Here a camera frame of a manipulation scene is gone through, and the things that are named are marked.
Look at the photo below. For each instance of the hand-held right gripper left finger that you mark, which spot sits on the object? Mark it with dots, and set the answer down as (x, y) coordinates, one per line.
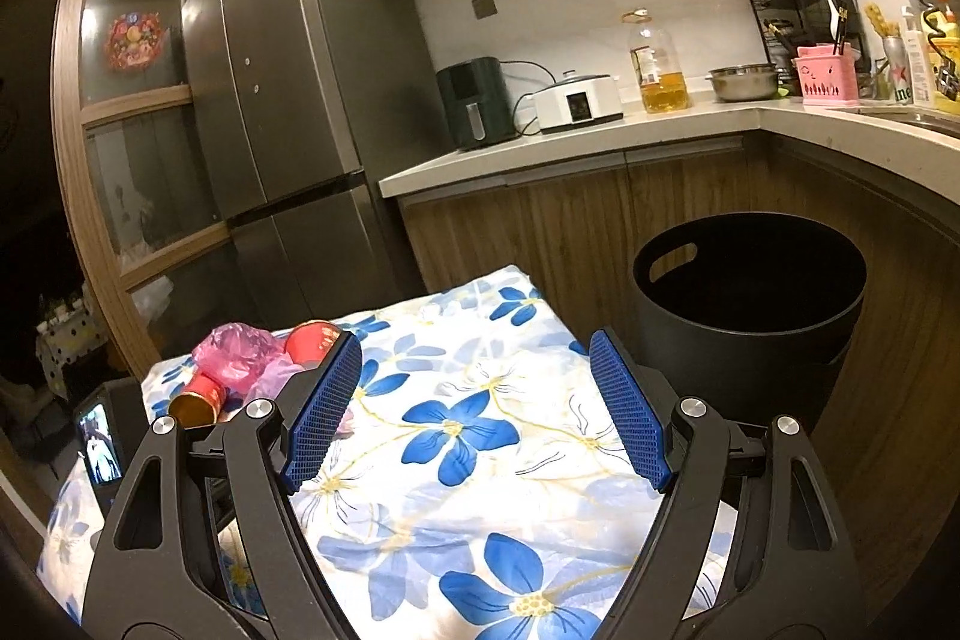
(322, 415)

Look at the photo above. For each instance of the clear cooking oil bottle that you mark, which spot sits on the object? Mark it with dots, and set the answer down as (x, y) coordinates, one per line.
(664, 93)

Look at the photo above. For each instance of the yellow detergent bottle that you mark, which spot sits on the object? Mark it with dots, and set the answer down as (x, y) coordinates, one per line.
(951, 27)

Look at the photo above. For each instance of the white electric cooker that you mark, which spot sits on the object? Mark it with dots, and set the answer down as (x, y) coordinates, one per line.
(577, 108)

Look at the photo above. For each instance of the blue floral blanket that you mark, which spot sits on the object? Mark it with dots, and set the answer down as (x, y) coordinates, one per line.
(465, 482)

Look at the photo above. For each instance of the steel sink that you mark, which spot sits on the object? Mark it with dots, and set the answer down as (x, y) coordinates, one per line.
(930, 119)

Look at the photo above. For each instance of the wooden glass-panel door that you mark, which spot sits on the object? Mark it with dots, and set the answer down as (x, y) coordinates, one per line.
(135, 104)

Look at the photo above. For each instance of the grey steel refrigerator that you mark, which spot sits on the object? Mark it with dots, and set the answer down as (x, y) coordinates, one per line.
(300, 108)

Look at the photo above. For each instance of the black air fryer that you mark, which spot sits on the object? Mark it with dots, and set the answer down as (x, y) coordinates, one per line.
(472, 100)

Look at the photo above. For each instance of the red paper cup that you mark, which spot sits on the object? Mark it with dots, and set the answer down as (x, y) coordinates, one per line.
(311, 344)
(196, 400)

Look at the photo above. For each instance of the white dotted tablecloth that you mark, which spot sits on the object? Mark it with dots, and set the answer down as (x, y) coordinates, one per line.
(71, 347)

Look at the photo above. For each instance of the pink utensil holder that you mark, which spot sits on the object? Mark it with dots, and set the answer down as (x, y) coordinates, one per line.
(825, 81)

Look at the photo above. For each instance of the pink plastic bag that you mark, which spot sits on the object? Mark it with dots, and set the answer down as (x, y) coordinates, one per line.
(240, 359)

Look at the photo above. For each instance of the yellow brush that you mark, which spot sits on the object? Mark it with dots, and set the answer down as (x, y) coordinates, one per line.
(876, 21)

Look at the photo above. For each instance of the dark wall socket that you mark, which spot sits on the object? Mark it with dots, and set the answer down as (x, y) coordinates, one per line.
(484, 6)

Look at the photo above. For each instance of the black round bin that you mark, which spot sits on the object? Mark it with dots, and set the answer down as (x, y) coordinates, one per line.
(750, 355)

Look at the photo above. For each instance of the black dish rack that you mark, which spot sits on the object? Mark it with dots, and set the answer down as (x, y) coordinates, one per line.
(780, 10)

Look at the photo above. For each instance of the white pump bottle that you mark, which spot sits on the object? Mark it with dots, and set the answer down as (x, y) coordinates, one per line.
(919, 63)

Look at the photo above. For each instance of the white ladle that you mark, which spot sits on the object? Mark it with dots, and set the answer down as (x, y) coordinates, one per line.
(831, 10)

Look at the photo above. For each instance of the wooden base cabinet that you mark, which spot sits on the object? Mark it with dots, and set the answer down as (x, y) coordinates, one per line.
(525, 220)

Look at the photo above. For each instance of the red paper door decoration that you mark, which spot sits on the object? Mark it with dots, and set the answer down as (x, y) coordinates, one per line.
(135, 40)

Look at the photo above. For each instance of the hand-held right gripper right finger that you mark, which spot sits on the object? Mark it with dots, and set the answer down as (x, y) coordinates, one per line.
(630, 415)

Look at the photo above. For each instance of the steel mixing bowl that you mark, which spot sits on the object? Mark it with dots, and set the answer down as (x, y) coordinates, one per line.
(742, 84)

